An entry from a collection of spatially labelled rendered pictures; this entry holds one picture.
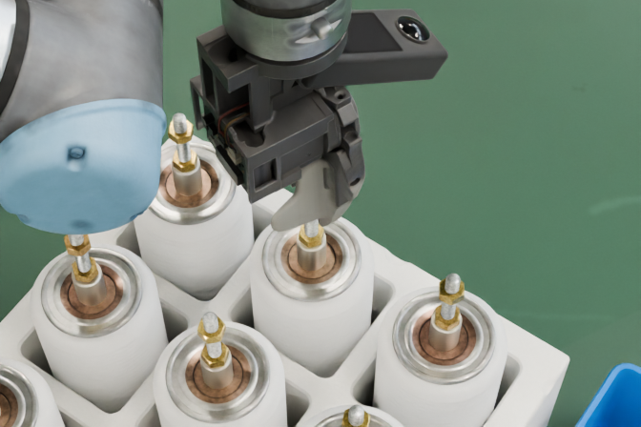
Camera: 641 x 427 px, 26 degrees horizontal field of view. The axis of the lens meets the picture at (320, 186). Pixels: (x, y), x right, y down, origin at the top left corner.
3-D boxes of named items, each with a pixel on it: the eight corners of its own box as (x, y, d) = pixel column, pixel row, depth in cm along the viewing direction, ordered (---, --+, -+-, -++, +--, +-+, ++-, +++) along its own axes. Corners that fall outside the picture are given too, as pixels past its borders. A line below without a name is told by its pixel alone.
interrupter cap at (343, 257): (369, 296, 104) (369, 292, 103) (269, 311, 103) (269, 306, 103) (352, 212, 108) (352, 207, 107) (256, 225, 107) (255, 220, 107)
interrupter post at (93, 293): (97, 274, 105) (92, 253, 102) (114, 297, 104) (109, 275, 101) (70, 292, 104) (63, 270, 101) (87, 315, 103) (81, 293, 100)
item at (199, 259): (247, 349, 121) (237, 244, 106) (140, 334, 122) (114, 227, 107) (266, 254, 126) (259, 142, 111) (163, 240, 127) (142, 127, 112)
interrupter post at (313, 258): (329, 272, 105) (330, 250, 102) (298, 275, 105) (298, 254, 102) (324, 244, 106) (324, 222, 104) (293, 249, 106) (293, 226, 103)
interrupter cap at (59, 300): (108, 233, 107) (107, 229, 106) (162, 303, 104) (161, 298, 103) (23, 286, 105) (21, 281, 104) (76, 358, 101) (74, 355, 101)
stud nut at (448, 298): (456, 277, 97) (457, 272, 96) (469, 296, 96) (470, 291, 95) (432, 290, 96) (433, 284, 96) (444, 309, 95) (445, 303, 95)
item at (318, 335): (377, 404, 119) (385, 304, 103) (265, 420, 118) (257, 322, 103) (358, 305, 124) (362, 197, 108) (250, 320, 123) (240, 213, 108)
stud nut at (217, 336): (230, 334, 94) (230, 328, 94) (211, 349, 94) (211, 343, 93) (212, 315, 95) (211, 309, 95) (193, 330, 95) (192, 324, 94)
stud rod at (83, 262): (81, 278, 103) (65, 226, 96) (93, 274, 103) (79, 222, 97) (84, 290, 102) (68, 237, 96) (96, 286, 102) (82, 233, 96)
